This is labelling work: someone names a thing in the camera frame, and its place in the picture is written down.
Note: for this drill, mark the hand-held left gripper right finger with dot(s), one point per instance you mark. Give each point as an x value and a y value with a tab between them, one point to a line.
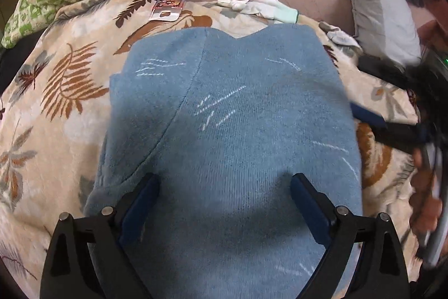
311	215

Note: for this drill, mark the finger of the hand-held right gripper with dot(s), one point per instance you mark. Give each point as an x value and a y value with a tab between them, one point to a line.
385	73
371	118

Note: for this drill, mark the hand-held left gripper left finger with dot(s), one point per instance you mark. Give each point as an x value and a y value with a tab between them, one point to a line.
138	215

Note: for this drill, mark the blue knit garment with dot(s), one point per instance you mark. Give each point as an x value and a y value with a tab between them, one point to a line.
238	127

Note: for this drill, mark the person's right forearm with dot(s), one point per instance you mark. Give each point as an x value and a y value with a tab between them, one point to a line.
435	29

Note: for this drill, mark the person's right hand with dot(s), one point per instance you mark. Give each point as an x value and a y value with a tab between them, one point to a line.
421	187

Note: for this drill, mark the grey and white pillow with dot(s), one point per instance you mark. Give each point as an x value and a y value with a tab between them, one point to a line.
381	15

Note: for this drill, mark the leaf-printed beige blanket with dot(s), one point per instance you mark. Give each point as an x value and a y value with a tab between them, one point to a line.
63	131

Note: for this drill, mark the white glove with green cuff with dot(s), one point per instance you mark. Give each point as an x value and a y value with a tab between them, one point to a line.
262	8

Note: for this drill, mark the small printed card package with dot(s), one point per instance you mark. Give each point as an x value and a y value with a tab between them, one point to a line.
164	13

